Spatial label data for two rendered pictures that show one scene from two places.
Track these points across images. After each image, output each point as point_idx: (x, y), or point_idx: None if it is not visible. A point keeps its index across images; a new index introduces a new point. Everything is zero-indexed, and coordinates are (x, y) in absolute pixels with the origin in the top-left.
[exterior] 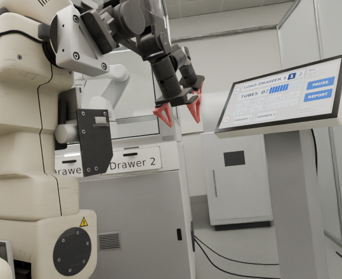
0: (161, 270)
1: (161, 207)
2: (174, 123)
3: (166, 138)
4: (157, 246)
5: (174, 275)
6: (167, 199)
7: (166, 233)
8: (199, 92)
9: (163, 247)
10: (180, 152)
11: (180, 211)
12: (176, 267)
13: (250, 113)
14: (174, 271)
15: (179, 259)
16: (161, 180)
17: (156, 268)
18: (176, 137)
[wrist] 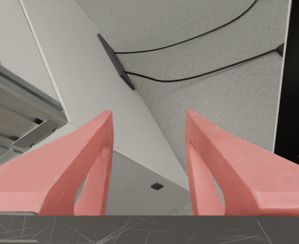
0: (145, 210)
1: (111, 193)
2: (1, 45)
3: (28, 139)
4: (128, 208)
5: (164, 202)
6: (116, 183)
7: (136, 197)
8: (216, 194)
9: (138, 204)
10: (42, 17)
11: (148, 175)
12: (164, 198)
13: None
14: (163, 201)
15: (165, 193)
16: (84, 182)
17: (138, 213)
18: (40, 72)
